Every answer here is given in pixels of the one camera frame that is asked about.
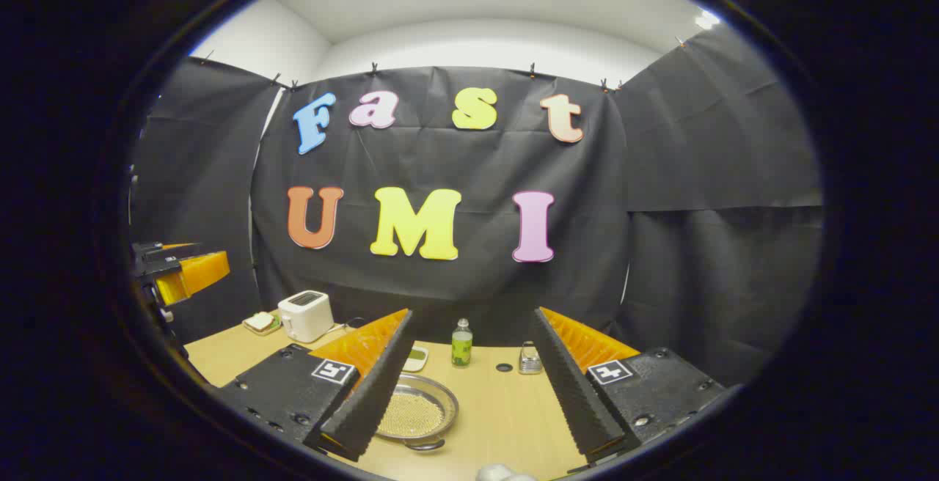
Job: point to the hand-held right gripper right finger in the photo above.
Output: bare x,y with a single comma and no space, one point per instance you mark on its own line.
576,400

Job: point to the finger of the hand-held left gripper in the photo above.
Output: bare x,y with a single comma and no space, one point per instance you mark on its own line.
198,276
158,250

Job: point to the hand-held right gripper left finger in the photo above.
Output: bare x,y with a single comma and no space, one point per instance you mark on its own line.
374,400

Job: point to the stainless steel pot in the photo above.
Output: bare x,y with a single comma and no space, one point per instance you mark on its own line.
444,400

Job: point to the pile of yellow soybeans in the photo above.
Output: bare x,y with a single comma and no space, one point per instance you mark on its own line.
414,415

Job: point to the white divided spice tray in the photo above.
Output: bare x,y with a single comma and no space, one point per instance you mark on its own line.
418,356

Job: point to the small plate with bread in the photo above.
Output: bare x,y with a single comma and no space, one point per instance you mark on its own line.
260,322

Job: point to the green label plastic bottle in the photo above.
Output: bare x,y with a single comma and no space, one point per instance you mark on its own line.
461,349

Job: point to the white toaster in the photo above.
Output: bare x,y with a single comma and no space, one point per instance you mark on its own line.
304,316

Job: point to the small ceiling light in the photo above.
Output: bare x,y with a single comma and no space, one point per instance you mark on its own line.
706,19

